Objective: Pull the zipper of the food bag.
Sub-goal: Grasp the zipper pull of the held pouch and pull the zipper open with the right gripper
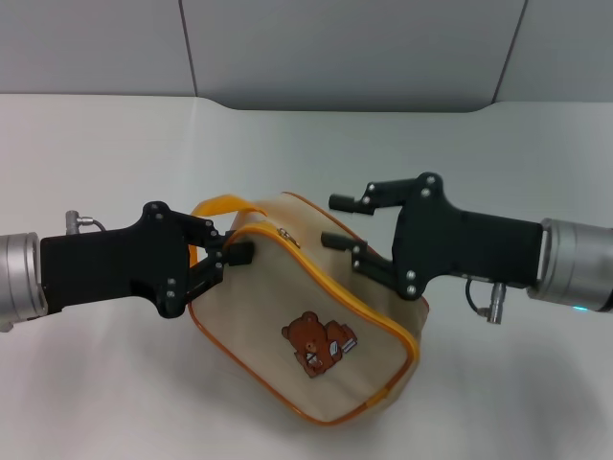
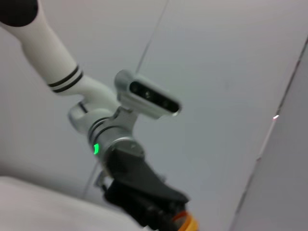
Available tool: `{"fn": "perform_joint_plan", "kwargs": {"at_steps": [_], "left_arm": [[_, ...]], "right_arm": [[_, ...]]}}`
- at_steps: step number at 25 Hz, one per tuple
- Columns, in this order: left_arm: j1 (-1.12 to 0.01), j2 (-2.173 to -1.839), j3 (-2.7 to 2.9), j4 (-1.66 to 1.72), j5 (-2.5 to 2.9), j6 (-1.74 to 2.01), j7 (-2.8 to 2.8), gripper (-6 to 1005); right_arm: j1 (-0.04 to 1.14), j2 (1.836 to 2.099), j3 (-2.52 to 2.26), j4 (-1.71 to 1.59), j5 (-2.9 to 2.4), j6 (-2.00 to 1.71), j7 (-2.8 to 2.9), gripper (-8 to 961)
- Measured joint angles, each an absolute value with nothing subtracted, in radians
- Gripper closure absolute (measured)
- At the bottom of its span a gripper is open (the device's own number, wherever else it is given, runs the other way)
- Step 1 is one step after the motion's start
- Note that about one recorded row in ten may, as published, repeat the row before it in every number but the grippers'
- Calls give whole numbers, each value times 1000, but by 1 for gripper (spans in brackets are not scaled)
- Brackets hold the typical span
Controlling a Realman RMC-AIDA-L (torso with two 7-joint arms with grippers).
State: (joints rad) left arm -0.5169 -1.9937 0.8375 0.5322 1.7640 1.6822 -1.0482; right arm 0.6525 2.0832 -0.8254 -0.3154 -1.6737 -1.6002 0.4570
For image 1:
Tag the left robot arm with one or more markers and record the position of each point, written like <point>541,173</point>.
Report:
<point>19,278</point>

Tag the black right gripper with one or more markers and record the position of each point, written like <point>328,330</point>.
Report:
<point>455,239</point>

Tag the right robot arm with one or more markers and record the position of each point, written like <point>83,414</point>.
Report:
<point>574,263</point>

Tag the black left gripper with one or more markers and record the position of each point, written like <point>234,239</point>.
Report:
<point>115,268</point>

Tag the beige zippered food bag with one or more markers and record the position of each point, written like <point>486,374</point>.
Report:
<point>345,287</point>

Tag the silver zipper pull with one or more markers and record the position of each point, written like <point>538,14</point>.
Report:
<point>288,237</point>

